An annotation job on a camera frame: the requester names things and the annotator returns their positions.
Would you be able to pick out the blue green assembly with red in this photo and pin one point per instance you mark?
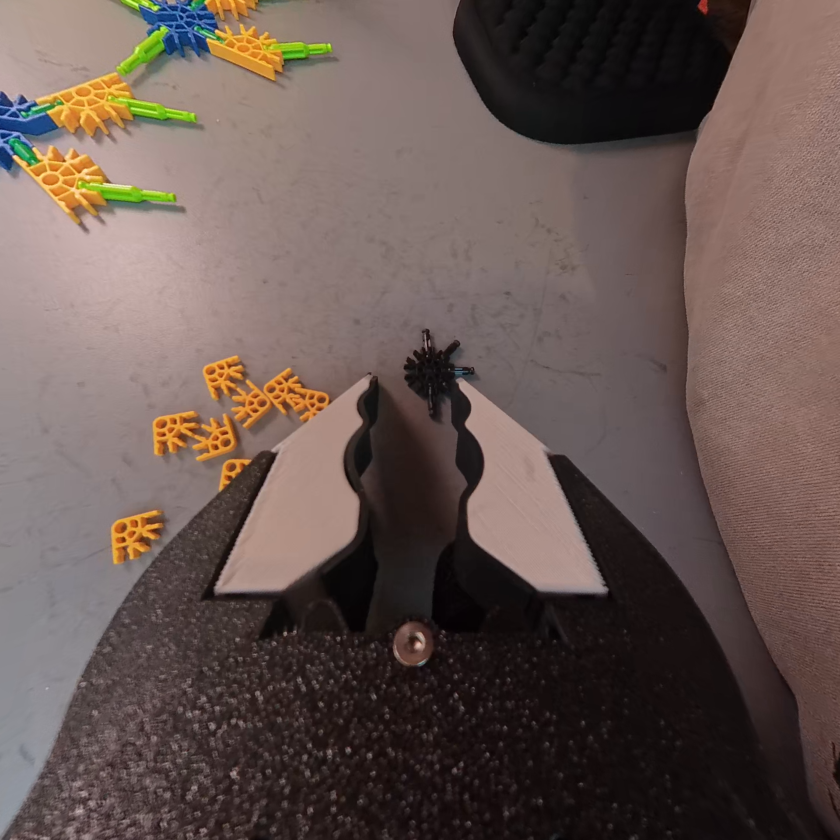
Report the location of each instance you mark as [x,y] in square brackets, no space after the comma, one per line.
[85,108]

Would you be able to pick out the black padded cushion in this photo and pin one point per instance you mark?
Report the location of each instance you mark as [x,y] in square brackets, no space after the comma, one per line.
[590,65]

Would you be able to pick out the black snowflake connector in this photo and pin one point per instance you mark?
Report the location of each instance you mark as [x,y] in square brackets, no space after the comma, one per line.
[430,373]

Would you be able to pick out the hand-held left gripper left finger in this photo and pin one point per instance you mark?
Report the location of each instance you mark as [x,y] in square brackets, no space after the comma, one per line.
[295,518]

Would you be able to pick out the orange fan connector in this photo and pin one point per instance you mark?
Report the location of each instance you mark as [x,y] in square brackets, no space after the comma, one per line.
[312,403]
[282,390]
[174,432]
[253,401]
[134,535]
[223,375]
[233,471]
[216,439]

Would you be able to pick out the blue green yellow assembly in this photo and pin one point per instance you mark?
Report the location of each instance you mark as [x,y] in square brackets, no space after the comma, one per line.
[177,23]

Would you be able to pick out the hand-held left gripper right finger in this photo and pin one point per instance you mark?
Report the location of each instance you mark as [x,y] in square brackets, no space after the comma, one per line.
[531,525]

